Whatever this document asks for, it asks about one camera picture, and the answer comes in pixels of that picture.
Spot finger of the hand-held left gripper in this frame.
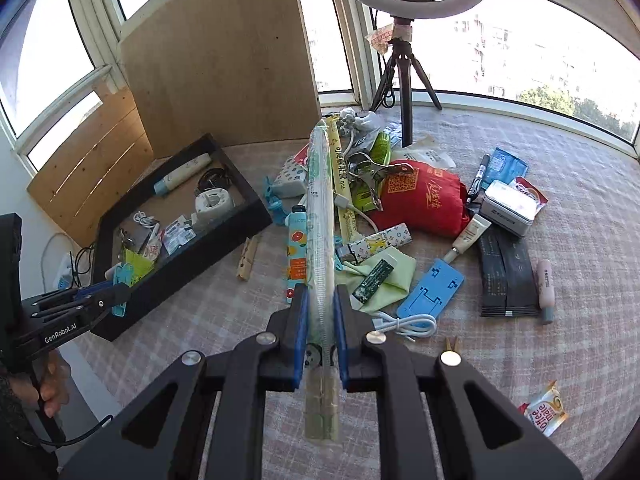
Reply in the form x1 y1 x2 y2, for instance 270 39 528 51
27 282 132 333
22 280 121 311

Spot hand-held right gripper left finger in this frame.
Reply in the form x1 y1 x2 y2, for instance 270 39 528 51
57 282 311 480

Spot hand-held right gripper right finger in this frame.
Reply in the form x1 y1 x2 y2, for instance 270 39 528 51
332 285 583 480

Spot black storage tray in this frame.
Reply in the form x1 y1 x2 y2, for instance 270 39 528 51
91 133 273 342

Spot small metal tongs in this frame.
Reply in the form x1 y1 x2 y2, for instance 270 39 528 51
119 227 146 253

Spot long clear plastic packet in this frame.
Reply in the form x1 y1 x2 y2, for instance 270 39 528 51
302 120 346 448

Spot white lotion bottle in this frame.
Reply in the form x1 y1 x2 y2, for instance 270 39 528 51
154 154 210 196

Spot checked cloth desktop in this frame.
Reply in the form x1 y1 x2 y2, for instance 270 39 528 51
65 105 640 480

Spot person's left hand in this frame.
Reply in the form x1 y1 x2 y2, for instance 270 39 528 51
10 352 72 419

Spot white power strip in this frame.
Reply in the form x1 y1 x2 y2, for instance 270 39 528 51
47 252 76 291

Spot dark green stick pack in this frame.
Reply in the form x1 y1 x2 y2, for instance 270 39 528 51
350 259 396 306

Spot light green cloth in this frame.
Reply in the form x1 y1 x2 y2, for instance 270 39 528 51
336 252 417 311

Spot fruit-print bottle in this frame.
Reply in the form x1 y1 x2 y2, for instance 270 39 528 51
284 202 308 306

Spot printed lighter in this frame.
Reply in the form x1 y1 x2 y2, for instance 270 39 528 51
337 240 373 267

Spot blue phone stand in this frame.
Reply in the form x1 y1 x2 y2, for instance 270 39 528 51
397 258 466 319

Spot white printed pouch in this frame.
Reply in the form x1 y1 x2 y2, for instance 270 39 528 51
365 225 412 256

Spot knotty pine plank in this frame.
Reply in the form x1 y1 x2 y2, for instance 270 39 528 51
27 77 156 248

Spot lime green packet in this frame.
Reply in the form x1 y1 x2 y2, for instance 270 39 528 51
350 180 382 213
369 131 392 167

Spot white tape dispenser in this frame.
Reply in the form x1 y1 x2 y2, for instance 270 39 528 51
194 187 236 226

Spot red fabric bag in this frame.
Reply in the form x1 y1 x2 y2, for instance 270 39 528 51
372 160 471 233

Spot black flat packet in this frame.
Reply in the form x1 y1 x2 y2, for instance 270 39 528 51
479 225 508 318
500 232 540 318

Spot beige cream tube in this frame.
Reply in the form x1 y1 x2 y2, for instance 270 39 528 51
444 212 493 265

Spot long yellow paper wrapper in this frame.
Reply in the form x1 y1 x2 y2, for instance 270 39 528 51
326 116 360 248

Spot white paper packet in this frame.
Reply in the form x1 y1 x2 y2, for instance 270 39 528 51
392 136 457 170

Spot black pen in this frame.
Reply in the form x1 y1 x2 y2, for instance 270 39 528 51
467 154 491 203

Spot pink tube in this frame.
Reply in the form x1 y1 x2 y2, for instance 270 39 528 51
536 259 556 324

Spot silver metal tin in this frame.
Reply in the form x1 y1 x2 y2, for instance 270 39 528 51
480 180 541 238

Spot grey foil packet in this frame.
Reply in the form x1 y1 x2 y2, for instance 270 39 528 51
350 112 383 156

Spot blue foil packet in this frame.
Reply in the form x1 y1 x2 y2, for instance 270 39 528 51
487 147 530 191

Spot large plywood board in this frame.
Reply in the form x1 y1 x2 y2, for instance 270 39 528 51
119 0 321 161

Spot black tripod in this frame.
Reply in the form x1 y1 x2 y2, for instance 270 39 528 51
370 0 443 148

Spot pink paper tag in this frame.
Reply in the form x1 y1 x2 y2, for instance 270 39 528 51
367 25 413 53

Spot black power cable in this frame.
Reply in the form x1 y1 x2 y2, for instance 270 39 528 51
70 244 97 287

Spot loose white usb cable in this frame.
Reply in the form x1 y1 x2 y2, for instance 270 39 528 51
372 310 437 343

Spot white charging cable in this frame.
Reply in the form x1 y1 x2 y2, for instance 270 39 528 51
335 194 382 233

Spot white window frame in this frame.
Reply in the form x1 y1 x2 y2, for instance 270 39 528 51
0 0 640 171

